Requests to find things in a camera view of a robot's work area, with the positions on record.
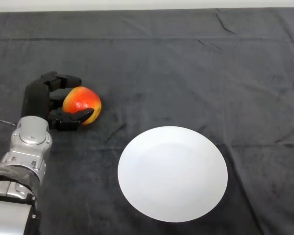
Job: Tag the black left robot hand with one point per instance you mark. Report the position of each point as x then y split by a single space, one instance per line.
36 100

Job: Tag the red yellow apple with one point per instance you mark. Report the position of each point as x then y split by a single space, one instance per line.
83 101

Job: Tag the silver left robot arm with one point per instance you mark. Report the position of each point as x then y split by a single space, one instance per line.
17 171

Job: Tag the white round plate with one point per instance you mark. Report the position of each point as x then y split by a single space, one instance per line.
172 174

